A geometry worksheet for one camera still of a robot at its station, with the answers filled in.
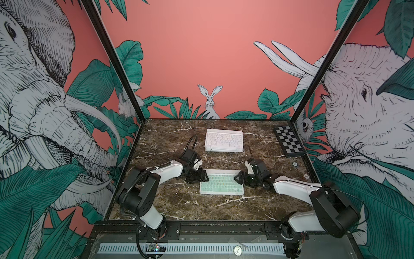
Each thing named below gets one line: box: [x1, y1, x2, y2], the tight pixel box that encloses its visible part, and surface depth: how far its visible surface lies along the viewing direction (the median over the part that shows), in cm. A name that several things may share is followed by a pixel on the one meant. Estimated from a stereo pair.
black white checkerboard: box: [273, 125, 307, 157], surface depth 106 cm
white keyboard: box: [204, 128, 244, 153], surface depth 106 cm
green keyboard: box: [199, 169, 245, 195], surface depth 90 cm
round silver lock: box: [233, 246, 243, 257], surface depth 71 cm
